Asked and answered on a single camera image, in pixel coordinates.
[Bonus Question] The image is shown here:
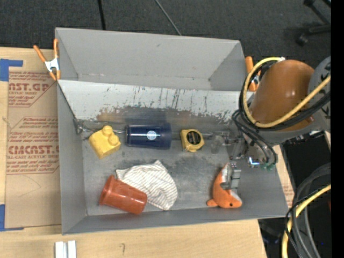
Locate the yellow toy block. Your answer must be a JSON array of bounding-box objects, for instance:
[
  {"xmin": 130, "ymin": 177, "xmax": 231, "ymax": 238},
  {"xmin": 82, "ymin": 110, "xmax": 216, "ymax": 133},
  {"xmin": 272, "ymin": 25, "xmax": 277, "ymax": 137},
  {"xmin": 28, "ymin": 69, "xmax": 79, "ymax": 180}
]
[{"xmin": 88, "ymin": 125, "xmax": 122, "ymax": 160}]

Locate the yellow tape measure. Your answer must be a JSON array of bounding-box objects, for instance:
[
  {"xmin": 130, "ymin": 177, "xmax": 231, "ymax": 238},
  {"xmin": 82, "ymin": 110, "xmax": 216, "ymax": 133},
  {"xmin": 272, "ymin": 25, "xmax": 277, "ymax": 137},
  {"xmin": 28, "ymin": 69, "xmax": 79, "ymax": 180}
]
[{"xmin": 179, "ymin": 128, "xmax": 205, "ymax": 153}]

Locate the dark blue can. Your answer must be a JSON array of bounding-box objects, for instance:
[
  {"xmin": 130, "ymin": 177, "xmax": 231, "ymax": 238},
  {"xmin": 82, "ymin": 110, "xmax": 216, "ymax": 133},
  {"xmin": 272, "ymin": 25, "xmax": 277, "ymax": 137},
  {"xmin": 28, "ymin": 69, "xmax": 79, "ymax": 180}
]
[{"xmin": 125, "ymin": 122, "xmax": 173, "ymax": 151}]

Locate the orange toy fish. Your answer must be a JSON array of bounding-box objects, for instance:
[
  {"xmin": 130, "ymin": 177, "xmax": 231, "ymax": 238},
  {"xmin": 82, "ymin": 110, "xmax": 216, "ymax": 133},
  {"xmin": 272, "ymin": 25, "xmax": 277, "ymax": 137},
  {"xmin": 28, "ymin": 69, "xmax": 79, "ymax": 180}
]
[{"xmin": 206, "ymin": 163, "xmax": 243, "ymax": 209}]

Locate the grey metal bin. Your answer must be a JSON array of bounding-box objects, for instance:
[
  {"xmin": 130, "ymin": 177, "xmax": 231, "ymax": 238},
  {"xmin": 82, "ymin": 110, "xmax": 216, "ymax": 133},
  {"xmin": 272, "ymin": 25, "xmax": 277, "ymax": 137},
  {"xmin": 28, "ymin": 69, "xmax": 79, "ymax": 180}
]
[{"xmin": 54, "ymin": 27, "xmax": 290, "ymax": 235}]

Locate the brown cardboard board red print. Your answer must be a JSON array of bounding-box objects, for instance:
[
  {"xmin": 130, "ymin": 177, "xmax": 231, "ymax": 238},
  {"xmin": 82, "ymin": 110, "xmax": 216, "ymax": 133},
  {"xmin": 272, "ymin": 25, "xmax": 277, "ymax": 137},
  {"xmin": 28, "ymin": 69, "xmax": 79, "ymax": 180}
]
[{"xmin": 0, "ymin": 46, "xmax": 62, "ymax": 232}]

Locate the clear glass cup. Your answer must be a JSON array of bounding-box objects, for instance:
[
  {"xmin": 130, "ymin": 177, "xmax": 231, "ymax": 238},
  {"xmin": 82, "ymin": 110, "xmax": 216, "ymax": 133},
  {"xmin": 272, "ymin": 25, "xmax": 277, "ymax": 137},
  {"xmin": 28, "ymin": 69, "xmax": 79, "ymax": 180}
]
[{"xmin": 210, "ymin": 133, "xmax": 229, "ymax": 155}]

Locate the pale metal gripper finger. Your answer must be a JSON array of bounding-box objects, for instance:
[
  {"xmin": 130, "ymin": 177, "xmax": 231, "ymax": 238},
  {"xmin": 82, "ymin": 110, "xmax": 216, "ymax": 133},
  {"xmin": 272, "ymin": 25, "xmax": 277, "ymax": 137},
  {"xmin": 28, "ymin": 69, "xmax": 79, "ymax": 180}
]
[
  {"xmin": 231, "ymin": 163, "xmax": 242, "ymax": 190},
  {"xmin": 220, "ymin": 163, "xmax": 233, "ymax": 191}
]

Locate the orange plastic cup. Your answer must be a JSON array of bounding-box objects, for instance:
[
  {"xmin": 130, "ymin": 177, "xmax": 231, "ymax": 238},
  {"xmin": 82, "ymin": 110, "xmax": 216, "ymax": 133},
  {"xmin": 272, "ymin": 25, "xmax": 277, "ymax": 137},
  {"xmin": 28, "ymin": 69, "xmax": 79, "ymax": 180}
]
[{"xmin": 98, "ymin": 174, "xmax": 148, "ymax": 216}]

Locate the white striped cloth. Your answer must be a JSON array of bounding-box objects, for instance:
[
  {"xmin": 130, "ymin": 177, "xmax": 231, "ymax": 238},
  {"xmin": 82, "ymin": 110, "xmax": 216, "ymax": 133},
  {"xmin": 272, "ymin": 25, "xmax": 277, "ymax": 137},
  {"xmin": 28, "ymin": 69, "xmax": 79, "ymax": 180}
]
[{"xmin": 115, "ymin": 159, "xmax": 178, "ymax": 211}]

